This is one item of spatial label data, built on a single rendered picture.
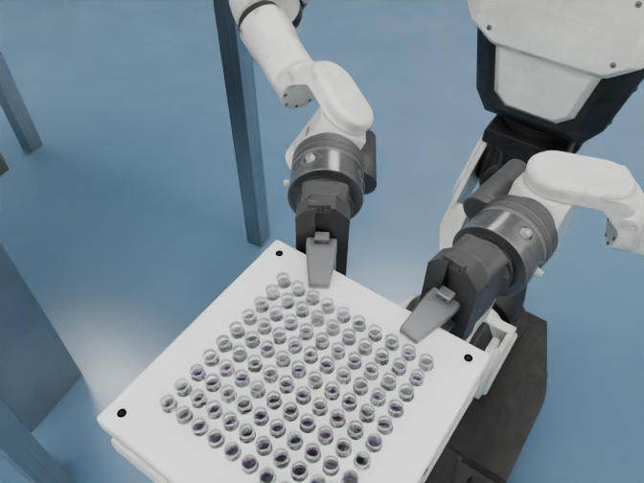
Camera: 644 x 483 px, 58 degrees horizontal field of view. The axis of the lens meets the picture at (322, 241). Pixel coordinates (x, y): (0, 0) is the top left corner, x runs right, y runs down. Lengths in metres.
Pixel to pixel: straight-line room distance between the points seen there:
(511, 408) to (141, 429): 1.19
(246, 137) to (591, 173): 1.20
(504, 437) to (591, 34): 1.01
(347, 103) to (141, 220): 1.57
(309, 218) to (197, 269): 1.44
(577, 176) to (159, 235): 1.69
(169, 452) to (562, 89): 0.66
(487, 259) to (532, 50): 0.36
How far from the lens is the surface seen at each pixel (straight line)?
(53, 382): 1.80
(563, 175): 0.67
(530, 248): 0.62
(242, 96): 1.64
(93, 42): 3.33
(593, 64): 0.83
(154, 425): 0.52
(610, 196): 0.67
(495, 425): 1.55
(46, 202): 2.42
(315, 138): 0.69
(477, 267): 0.55
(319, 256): 0.59
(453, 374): 0.53
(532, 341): 1.70
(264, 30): 0.83
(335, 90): 0.73
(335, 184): 0.63
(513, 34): 0.85
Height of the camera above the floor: 1.53
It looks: 48 degrees down
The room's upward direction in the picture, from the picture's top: straight up
